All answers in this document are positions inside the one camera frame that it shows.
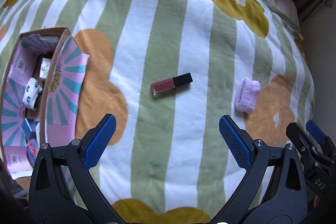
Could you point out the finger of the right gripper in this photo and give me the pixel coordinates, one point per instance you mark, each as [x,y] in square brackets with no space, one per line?
[326,144]
[303,144]

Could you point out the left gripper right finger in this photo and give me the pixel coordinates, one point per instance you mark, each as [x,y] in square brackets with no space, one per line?
[273,189]

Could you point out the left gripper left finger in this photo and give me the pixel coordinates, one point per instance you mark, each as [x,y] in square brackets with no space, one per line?
[50,200]

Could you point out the red blue card case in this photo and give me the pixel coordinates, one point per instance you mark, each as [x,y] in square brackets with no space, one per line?
[32,150]

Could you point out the pink fuzzy sock roll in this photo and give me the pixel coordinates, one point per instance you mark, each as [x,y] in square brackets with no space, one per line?
[246,97]

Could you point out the silver cube box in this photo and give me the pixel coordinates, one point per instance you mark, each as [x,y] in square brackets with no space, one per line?
[28,127]

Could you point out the white panda sock roll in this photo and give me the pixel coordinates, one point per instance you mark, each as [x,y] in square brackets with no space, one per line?
[32,91]

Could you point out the white floral printed box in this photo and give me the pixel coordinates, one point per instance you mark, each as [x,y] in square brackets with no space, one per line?
[44,69]

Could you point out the red lip gloss tube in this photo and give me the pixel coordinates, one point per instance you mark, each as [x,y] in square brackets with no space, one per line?
[171,83]

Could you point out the right hand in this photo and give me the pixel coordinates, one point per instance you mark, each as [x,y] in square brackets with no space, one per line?
[317,200]

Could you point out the open cardboard box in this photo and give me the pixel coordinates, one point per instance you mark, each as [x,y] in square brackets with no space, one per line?
[57,105]

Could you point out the floral striped blanket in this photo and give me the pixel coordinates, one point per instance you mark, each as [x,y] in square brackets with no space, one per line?
[167,162]

